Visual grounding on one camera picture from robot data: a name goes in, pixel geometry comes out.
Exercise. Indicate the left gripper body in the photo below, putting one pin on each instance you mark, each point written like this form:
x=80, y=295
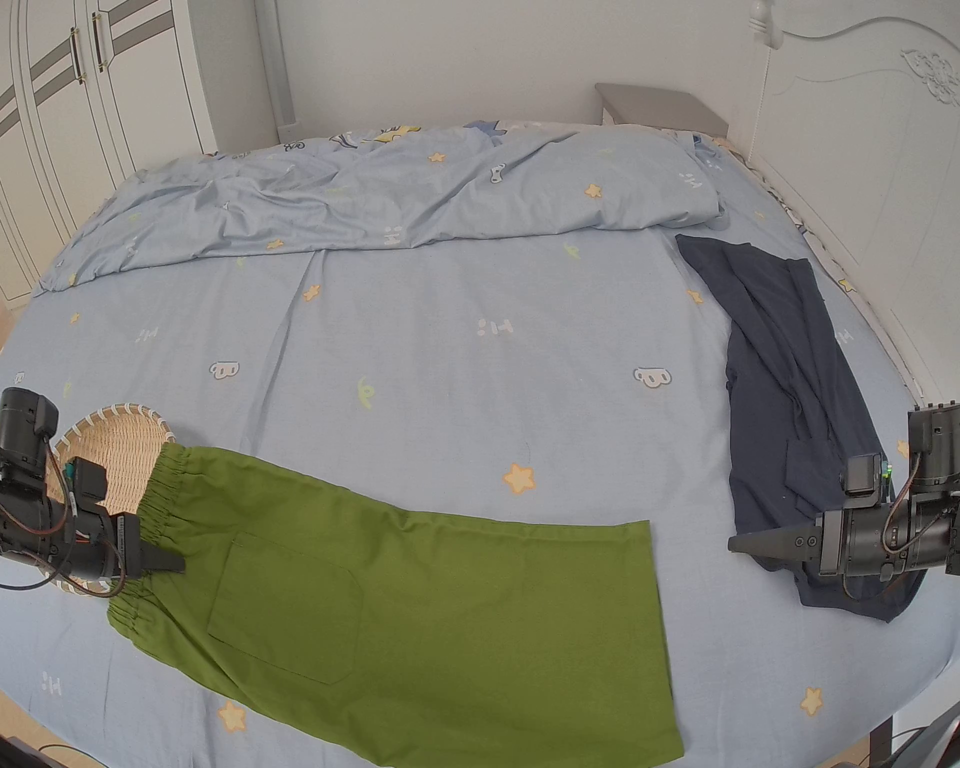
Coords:
x=90, y=551

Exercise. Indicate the green shorts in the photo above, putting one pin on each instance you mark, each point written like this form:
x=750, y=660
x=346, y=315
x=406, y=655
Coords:
x=450, y=615

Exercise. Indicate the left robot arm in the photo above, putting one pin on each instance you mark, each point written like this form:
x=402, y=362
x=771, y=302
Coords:
x=26, y=420

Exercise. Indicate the dark blue garment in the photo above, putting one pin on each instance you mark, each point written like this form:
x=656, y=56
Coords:
x=787, y=360

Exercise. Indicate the bed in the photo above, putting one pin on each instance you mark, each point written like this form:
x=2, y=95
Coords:
x=487, y=360

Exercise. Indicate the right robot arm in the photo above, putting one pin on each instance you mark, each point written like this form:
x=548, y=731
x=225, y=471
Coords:
x=934, y=450

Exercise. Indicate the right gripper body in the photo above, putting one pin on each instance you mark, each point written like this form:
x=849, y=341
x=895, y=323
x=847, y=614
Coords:
x=870, y=544

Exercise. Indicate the round woven basket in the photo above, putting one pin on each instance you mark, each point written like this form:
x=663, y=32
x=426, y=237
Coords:
x=112, y=442

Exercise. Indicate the white wardrobe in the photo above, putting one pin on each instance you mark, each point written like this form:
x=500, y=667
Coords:
x=90, y=150

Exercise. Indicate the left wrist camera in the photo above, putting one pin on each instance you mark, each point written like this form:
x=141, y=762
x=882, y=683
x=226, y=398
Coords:
x=88, y=484

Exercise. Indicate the pale blue quilt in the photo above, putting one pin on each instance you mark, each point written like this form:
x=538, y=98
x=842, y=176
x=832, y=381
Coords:
x=450, y=195

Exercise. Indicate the grey wall duct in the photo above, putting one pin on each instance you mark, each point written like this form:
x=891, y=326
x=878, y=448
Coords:
x=279, y=75

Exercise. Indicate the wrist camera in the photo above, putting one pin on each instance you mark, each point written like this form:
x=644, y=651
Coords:
x=88, y=484
x=864, y=474

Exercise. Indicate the grey bedside table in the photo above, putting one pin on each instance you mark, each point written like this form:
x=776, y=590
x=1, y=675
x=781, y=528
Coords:
x=660, y=105

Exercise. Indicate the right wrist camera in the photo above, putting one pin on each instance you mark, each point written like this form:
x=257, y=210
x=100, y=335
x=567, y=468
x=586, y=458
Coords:
x=864, y=474

